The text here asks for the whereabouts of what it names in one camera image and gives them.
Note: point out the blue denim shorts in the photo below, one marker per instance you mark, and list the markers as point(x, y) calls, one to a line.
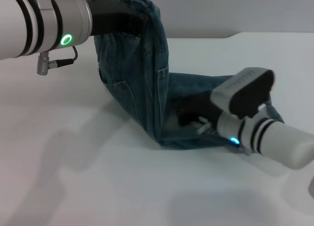
point(137, 83)

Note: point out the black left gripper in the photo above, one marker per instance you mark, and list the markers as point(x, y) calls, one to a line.
point(108, 14)

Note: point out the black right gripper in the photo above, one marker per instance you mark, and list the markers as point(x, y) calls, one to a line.
point(198, 106)

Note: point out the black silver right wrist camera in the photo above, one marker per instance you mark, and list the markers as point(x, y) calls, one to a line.
point(243, 93)

